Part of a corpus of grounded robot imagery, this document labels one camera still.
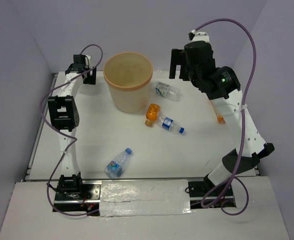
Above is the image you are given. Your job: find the silver foil covered panel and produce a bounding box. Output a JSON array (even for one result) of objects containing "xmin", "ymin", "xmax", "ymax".
[{"xmin": 99, "ymin": 179, "xmax": 191, "ymax": 217}]

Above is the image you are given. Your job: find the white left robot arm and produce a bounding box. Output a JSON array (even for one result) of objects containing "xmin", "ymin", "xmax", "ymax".
[{"xmin": 48, "ymin": 54, "xmax": 96, "ymax": 199}]

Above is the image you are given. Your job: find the small orange juice bottle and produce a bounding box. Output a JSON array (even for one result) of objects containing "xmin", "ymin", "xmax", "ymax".
[{"xmin": 145, "ymin": 103, "xmax": 161, "ymax": 127}]

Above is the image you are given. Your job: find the clear crushed bottle back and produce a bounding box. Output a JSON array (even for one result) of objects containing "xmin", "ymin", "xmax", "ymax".
[{"xmin": 153, "ymin": 69, "xmax": 169, "ymax": 79}]

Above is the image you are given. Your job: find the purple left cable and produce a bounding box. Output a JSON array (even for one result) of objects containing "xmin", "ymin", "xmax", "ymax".
[{"xmin": 41, "ymin": 44, "xmax": 104, "ymax": 216}]

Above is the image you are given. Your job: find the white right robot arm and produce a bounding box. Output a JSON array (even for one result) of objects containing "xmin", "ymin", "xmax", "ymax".
[{"xmin": 169, "ymin": 30, "xmax": 274, "ymax": 196}]

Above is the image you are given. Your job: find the water bottle colourful label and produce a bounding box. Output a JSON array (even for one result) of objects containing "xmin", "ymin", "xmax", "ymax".
[{"xmin": 104, "ymin": 148, "xmax": 132, "ymax": 179}]

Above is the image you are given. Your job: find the beige plastic bin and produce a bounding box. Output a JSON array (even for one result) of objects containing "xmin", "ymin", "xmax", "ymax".
[{"xmin": 103, "ymin": 52, "xmax": 153, "ymax": 113}]

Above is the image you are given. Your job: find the clear bottle green-white label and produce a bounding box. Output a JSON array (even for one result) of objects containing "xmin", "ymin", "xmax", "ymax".
[{"xmin": 152, "ymin": 81, "xmax": 180, "ymax": 102}]

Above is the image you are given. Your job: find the tall orange drink bottle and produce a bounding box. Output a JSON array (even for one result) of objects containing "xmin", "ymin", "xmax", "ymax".
[{"xmin": 212, "ymin": 105, "xmax": 225, "ymax": 124}]

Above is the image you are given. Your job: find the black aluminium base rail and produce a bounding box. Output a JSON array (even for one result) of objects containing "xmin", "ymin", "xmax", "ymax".
[{"xmin": 53, "ymin": 177, "xmax": 235, "ymax": 216}]

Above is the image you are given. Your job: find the clear bottle blue label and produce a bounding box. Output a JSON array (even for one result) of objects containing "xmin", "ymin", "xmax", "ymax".
[{"xmin": 157, "ymin": 116, "xmax": 185, "ymax": 134}]

